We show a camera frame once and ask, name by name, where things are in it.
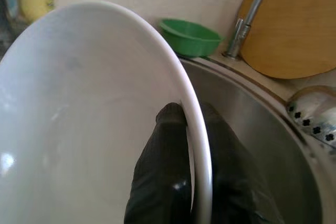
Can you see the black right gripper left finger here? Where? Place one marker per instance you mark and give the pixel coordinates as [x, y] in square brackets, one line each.
[162, 182]

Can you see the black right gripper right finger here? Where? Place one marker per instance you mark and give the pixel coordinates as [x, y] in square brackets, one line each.
[236, 187]

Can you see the large white ceramic bowl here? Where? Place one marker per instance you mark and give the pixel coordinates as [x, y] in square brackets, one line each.
[78, 103]

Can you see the stainless steel sink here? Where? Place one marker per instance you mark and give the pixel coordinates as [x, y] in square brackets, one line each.
[262, 129]

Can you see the chrome perforated strainer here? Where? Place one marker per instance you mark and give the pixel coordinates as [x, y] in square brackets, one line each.
[315, 113]

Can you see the green plastic basin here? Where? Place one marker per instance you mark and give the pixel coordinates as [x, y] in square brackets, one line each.
[191, 39]

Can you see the wooden cutting board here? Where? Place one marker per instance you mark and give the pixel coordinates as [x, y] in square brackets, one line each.
[294, 24]

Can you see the chrome sink faucet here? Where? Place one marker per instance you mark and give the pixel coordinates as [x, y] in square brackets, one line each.
[252, 9]

